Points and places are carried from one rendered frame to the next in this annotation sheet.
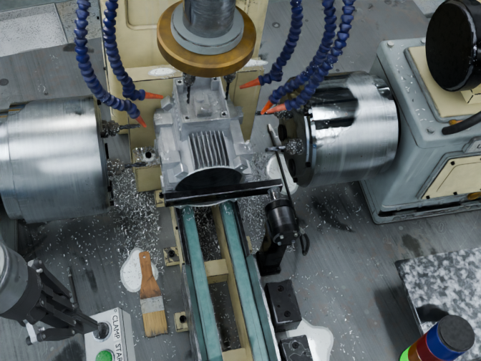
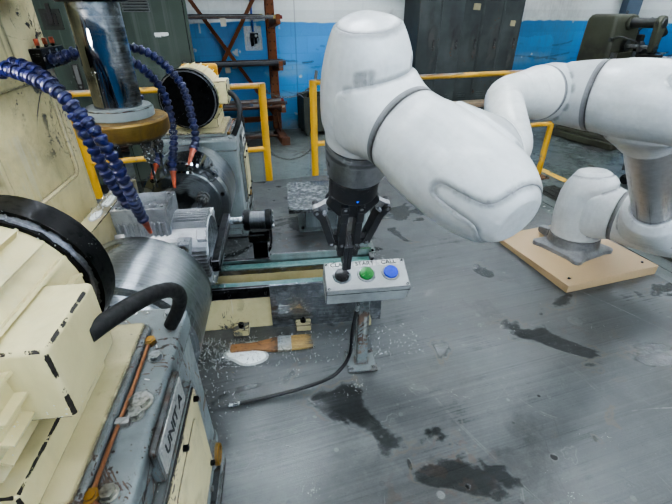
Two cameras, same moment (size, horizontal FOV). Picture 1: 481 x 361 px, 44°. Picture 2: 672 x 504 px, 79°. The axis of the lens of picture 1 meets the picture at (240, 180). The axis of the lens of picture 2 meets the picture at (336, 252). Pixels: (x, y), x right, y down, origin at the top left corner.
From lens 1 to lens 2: 103 cm
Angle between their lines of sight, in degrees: 57
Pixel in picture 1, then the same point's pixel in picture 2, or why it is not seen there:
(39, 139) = (135, 268)
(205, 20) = (133, 85)
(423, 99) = (205, 138)
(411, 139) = (227, 154)
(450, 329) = not seen: hidden behind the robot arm
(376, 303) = (305, 242)
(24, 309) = not seen: hidden behind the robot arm
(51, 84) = not seen: outside the picture
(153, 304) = (284, 341)
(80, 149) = (162, 251)
